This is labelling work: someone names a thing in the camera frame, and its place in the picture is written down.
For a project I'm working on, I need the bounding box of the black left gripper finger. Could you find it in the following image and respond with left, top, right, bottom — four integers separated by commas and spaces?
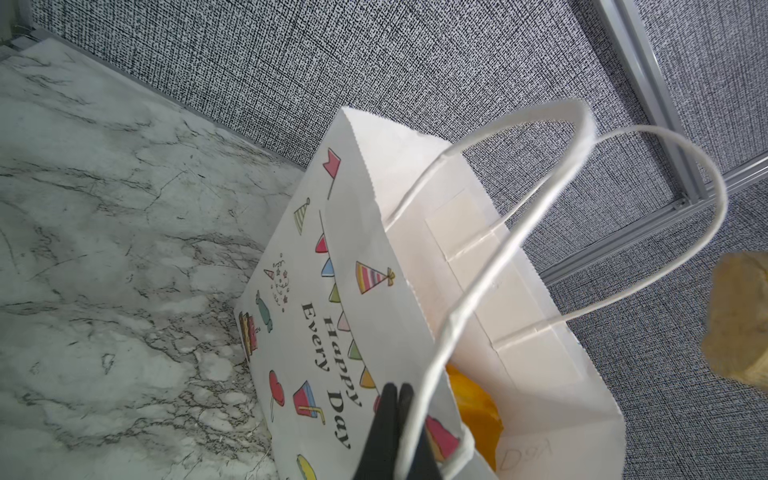
353, 383, 441, 480

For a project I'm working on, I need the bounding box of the long twisted yellow bread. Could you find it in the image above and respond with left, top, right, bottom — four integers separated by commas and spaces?
446, 365, 504, 470

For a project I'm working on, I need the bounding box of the white paper gift bag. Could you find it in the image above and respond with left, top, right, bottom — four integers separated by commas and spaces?
233, 98, 729, 480

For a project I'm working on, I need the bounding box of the round flaky pastry bread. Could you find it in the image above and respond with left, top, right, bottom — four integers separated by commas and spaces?
701, 251, 767, 391

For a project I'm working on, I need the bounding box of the aluminium cage frame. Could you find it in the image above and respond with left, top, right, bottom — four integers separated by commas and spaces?
0, 0, 768, 288

